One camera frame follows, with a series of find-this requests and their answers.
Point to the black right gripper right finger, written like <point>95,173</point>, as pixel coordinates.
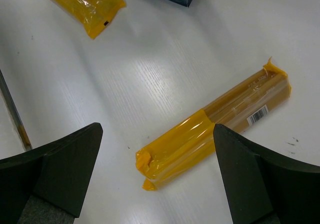
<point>263,186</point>

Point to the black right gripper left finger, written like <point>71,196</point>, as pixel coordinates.
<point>48,184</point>

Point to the yellow spaghetti packet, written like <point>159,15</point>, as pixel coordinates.
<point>94,15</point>
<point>191,141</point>

